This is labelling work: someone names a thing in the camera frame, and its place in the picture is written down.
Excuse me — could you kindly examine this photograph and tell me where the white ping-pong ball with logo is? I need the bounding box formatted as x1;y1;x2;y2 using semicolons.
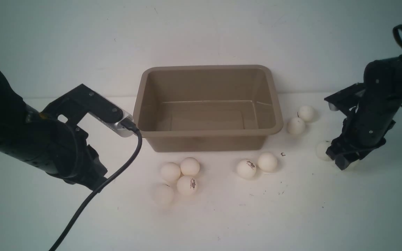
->
177;175;198;196
236;159;257;180

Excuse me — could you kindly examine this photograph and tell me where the tan plastic storage bin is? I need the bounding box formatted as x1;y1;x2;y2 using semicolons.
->
133;65;284;152

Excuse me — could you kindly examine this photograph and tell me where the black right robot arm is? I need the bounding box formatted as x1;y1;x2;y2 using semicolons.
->
325;24;402;170

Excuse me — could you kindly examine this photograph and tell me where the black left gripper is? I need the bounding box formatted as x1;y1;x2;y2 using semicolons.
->
40;119;107;191

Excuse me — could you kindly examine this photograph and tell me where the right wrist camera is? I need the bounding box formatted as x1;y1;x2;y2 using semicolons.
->
324;83;365;112

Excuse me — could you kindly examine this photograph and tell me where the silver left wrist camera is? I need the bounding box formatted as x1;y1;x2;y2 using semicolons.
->
89;110;134;138

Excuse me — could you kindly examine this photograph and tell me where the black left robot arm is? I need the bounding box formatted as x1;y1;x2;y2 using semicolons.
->
0;71;107;190

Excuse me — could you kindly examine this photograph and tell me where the black left camera cable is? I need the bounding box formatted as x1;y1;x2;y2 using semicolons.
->
49;120;143;251

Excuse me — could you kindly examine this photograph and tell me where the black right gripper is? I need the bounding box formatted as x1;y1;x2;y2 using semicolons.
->
326;105;396;170

